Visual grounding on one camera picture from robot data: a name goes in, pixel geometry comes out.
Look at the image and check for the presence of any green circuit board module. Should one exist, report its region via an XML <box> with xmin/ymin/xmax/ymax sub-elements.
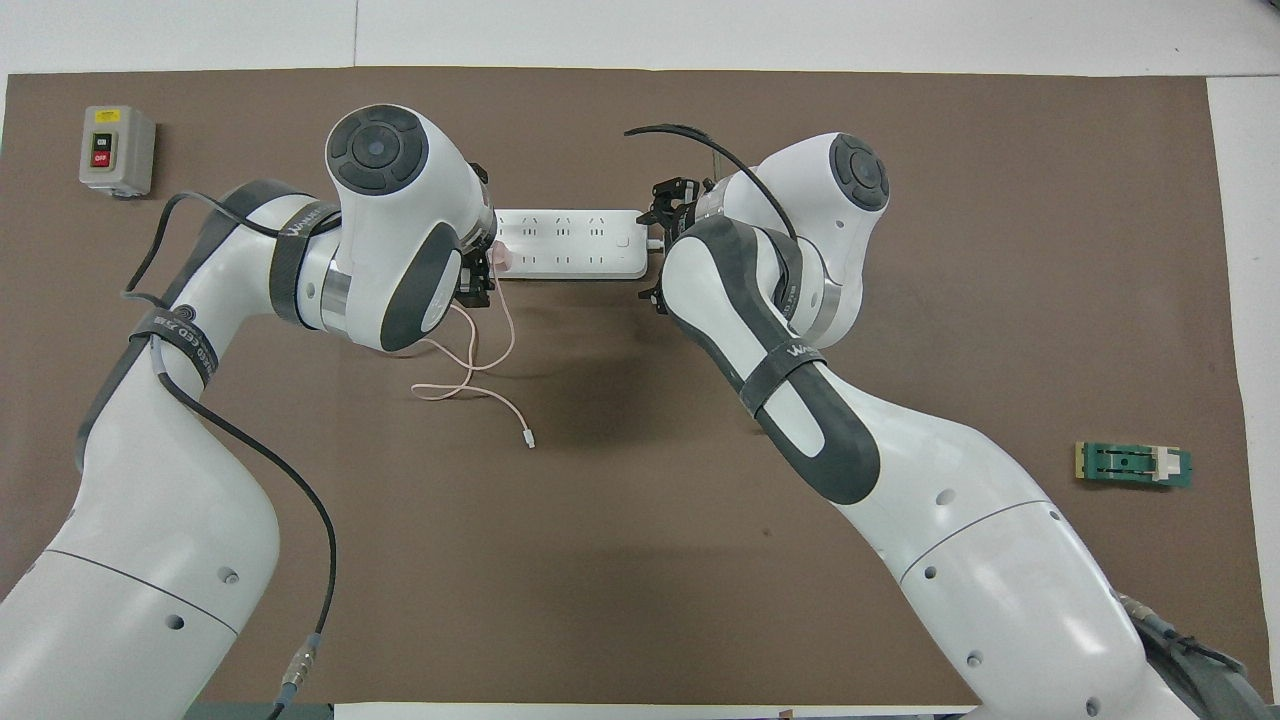
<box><xmin>1075</xmin><ymin>441</ymin><xmax>1194</xmax><ymax>491</ymax></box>

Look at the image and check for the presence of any gray on-off switch box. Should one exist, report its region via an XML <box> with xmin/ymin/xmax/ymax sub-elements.
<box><xmin>79</xmin><ymin>105</ymin><xmax>157</xmax><ymax>198</ymax></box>

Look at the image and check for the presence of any white power strip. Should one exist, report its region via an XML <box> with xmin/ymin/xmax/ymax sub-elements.
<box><xmin>492</xmin><ymin>208</ymin><xmax>649</xmax><ymax>280</ymax></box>

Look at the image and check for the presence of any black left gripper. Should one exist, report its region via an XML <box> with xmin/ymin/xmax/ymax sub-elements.
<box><xmin>453</xmin><ymin>162</ymin><xmax>499</xmax><ymax>309</ymax></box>

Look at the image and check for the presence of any pink charging cable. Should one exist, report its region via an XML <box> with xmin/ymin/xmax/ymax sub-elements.
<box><xmin>410</xmin><ymin>270</ymin><xmax>537</xmax><ymax>449</ymax></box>

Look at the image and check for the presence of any gray right arm cable sleeve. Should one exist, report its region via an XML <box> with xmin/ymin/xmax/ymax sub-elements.
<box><xmin>1115</xmin><ymin>590</ymin><xmax>1273</xmax><ymax>720</ymax></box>

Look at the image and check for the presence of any brown table mat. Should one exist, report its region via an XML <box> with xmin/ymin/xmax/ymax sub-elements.
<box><xmin>0</xmin><ymin>66</ymin><xmax>1275</xmax><ymax>706</ymax></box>

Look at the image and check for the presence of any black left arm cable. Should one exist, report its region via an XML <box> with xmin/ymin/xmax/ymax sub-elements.
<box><xmin>121</xmin><ymin>190</ymin><xmax>338</xmax><ymax>720</ymax></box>

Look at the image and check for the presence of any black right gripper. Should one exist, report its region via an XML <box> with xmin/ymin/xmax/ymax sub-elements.
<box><xmin>637</xmin><ymin>176</ymin><xmax>713</xmax><ymax>315</ymax></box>

